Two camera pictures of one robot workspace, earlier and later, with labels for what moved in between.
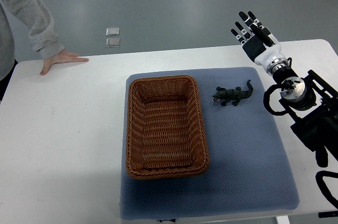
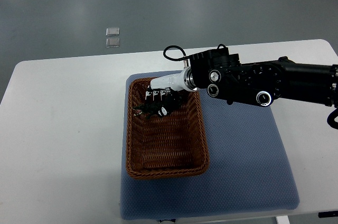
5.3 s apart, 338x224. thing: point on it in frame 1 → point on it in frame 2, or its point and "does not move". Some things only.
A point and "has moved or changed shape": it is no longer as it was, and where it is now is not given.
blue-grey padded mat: (249, 171) does not move
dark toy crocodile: (234, 95) has moved or changed shape
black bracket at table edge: (327, 214) does not move
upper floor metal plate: (111, 31) does not move
